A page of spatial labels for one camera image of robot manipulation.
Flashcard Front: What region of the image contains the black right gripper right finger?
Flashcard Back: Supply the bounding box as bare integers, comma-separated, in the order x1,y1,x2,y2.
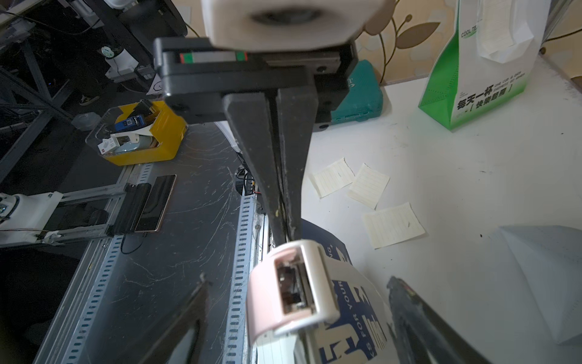
386,277,489,363

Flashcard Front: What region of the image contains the cream lined receipt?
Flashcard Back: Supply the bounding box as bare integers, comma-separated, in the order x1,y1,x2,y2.
347,164,390,209
362,203,426,250
310,158,356,199

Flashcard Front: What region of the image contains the yellow storage bin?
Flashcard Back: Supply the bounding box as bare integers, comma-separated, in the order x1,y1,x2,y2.
85,99,186,166

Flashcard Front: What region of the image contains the green plastic tool case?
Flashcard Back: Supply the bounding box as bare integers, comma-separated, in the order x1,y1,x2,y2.
331,60,383,125

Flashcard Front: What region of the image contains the large green white bag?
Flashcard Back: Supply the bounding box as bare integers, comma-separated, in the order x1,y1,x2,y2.
418,1,551,130

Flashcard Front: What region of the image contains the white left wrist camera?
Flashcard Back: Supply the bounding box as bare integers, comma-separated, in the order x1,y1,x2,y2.
201,0,384,52

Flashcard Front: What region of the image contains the small blue paper bag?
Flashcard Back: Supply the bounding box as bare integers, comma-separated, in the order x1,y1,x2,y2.
252,217,401,364

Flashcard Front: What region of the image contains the white paper bag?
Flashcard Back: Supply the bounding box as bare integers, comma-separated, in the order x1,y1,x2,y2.
500,225,581,345

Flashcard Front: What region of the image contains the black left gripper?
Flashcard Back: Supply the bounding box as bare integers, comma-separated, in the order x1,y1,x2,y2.
153,37,358,246

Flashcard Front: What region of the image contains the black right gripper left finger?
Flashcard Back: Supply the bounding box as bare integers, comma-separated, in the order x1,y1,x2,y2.
138,275,209,363

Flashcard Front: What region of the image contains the pink stapler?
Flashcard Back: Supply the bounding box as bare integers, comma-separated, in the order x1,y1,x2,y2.
246,240,340,345

